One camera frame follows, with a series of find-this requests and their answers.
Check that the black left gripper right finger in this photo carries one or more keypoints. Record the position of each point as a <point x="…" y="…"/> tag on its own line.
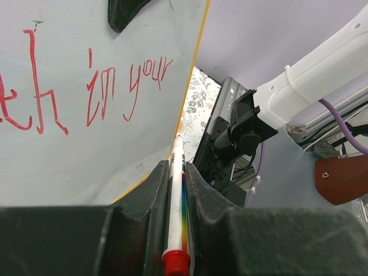
<point x="230" y="240"/>

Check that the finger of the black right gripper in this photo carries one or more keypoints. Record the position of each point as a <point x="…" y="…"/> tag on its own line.
<point x="122" y="12"/>

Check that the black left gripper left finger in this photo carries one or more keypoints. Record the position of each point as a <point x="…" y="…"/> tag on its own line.
<point x="125" y="238"/>

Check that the white red marker pen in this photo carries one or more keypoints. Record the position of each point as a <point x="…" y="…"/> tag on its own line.
<point x="176" y="258"/>

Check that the yellow framed whiteboard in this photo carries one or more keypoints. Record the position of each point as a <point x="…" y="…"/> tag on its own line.
<point x="87" y="112"/>

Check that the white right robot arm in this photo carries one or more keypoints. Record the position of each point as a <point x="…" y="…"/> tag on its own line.
<point x="302" y="86"/>

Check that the floral table mat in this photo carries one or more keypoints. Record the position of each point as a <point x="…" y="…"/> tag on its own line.
<point x="199" y="102"/>

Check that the brown wooden object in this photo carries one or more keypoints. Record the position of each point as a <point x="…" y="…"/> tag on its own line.
<point x="341" y="180"/>

